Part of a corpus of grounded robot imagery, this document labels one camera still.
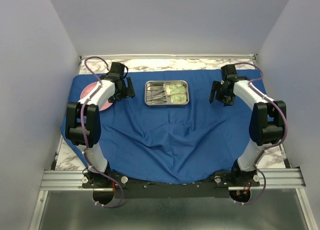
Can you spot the steel instrument tray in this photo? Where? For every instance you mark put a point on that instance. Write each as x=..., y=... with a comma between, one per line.
x=160, y=83

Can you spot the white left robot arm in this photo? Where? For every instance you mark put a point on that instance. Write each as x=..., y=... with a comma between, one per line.
x=83, y=123

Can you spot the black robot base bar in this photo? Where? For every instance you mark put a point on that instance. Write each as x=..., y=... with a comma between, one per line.
x=221, y=184

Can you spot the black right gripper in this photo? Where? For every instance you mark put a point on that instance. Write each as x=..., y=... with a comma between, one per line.
x=227, y=101

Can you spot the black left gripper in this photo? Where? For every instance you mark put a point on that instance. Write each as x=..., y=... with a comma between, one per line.
x=128, y=91

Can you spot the pink plastic plate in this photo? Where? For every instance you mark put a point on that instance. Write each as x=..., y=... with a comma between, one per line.
x=85, y=92

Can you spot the blue surgical drape cloth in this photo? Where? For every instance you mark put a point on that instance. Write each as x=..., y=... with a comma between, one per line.
x=174, y=144

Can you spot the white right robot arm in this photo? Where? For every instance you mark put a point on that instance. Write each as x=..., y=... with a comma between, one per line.
x=267, y=127

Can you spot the steel surgical instruments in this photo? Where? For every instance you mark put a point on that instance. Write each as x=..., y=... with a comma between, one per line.
x=155, y=95

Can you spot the aluminium table edge rail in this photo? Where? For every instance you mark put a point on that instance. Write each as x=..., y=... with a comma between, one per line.
x=178, y=56

